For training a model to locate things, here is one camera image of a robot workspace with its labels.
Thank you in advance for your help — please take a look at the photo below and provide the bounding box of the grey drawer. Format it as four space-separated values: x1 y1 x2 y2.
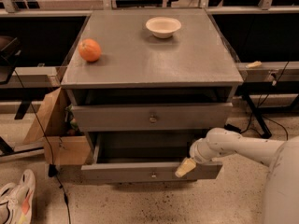
82 132 222 183
72 89 232 132

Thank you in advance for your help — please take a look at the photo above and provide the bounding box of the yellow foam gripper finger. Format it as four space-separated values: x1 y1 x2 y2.
175 158 196 178

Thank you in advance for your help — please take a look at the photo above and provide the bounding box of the brown cardboard box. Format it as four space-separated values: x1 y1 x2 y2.
23 88 92 165

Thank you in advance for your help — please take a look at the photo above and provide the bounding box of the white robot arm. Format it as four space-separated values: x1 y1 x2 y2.
176 128 299 224

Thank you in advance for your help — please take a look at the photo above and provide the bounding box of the small yellow foam piece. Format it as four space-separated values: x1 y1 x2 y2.
246 61 262 69

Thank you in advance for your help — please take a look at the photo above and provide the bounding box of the grey wooden drawer cabinet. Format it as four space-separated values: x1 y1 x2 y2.
60 8 244 154

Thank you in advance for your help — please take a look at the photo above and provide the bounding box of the orange fruit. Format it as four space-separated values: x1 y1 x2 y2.
78 38 102 63

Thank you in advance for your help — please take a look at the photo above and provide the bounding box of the black chair left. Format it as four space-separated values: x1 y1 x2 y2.
0 35 21 84

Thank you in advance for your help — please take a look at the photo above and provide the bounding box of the black power adapter with cable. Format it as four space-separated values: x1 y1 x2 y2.
224 62 294 138

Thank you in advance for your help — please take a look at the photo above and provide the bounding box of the white and orange sneaker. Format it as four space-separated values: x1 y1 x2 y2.
0 169 36 224

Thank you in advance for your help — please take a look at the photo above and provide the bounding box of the grey top drawer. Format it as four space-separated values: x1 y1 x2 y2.
72 89 232 132

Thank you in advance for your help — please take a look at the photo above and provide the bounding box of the white paper bowl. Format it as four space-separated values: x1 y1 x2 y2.
146 17 181 39

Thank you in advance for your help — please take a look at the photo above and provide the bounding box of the black floor cable left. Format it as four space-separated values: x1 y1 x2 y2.
12 68 72 224

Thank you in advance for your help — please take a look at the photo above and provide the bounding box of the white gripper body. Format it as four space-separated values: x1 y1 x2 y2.
190 138 214 164

